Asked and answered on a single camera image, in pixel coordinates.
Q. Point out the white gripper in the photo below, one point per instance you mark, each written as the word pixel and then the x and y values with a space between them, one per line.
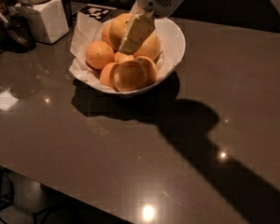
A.
pixel 158 1

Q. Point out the white ceramic bowl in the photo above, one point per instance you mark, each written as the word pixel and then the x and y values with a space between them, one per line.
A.
pixel 174 44

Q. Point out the hidden centre orange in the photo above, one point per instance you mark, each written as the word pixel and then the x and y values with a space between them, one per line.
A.
pixel 121 57

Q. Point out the front large orange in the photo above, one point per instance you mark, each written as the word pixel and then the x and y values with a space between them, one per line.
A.
pixel 130 76

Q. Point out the black white marker card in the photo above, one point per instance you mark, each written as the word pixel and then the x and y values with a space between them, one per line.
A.
pixel 97 12

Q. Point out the white paper liner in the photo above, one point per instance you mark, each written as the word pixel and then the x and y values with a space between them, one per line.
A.
pixel 84 34

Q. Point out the white square jar base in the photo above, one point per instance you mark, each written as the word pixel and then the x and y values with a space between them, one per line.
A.
pixel 47 21

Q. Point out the black round object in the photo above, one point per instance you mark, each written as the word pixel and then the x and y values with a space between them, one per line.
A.
pixel 19 35

